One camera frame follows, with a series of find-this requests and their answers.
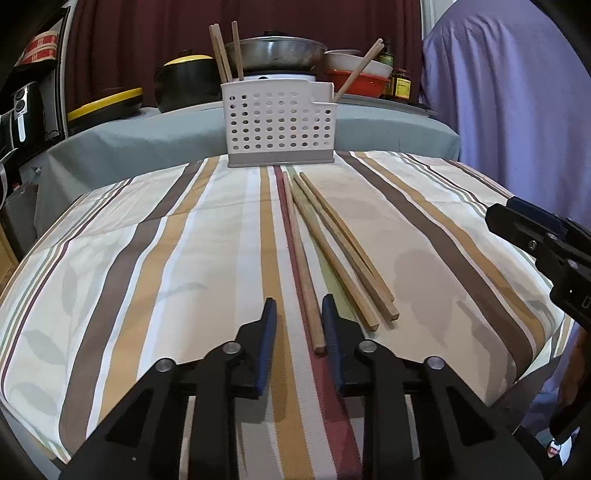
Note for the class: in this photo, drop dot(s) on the black shelf rack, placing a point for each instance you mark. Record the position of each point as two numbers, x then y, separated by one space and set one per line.
27 69

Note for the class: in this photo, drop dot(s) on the grey tablecloth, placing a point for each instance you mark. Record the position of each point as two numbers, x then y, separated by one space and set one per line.
138 143

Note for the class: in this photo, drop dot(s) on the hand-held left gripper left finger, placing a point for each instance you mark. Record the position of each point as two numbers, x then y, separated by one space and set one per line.
268 341

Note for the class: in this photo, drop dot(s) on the black pot with yellow lid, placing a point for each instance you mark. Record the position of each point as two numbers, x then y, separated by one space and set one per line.
184 87

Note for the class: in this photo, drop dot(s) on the maroon curtain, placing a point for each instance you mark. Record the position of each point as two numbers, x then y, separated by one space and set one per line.
138 37

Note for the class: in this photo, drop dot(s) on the white induction cooker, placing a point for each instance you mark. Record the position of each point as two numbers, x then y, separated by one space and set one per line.
286 76

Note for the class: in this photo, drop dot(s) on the purple cloth-covered object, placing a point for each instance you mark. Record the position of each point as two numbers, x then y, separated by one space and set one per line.
508 92

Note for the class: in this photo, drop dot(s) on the black air fryer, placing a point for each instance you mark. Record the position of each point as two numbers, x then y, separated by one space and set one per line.
32 110

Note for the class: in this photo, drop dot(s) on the yellow black electric pan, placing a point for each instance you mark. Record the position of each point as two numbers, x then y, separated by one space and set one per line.
106 108

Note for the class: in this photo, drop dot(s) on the white perforated utensil holder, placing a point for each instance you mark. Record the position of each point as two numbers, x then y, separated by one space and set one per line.
277 124

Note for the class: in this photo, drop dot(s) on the steel wok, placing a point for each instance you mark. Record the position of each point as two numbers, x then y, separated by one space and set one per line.
277 55

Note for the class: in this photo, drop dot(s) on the brown jar with yellow label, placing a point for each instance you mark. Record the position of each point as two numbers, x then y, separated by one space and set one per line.
400 87

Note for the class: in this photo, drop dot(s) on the red striped round box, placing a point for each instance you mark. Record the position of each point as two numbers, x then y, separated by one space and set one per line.
39 48

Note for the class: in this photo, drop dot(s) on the red bowl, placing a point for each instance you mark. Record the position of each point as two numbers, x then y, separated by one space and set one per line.
369 85

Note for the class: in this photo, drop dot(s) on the dark glass wok lid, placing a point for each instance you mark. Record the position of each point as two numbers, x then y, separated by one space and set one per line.
272 38

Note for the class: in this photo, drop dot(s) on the green glass bottle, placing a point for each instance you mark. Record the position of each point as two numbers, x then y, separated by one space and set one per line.
387 57

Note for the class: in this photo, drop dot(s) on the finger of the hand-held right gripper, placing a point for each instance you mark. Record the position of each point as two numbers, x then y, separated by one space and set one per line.
517 228
540 217

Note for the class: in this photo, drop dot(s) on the light brown wooden box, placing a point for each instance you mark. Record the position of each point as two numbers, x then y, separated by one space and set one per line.
5 258

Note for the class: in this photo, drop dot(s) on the striped tablecloth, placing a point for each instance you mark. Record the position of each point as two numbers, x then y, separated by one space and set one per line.
161 258

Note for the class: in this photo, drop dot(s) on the white bowl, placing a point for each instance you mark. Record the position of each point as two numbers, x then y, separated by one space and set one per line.
341 62

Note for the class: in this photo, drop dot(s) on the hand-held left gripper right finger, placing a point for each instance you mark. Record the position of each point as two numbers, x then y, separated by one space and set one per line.
332 341

